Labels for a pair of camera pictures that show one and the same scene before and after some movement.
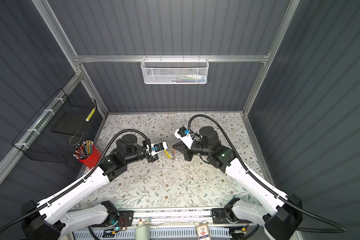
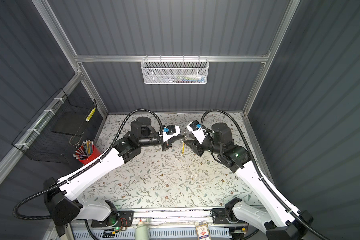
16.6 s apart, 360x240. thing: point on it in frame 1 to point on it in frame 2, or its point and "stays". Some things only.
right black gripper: x=185 y=150 to x=197 y=146
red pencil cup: x=87 y=153 stays
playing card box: x=202 y=231 stays
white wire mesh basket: x=175 y=70 stays
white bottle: x=142 y=231 stays
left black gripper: x=150 y=159 to x=166 y=145
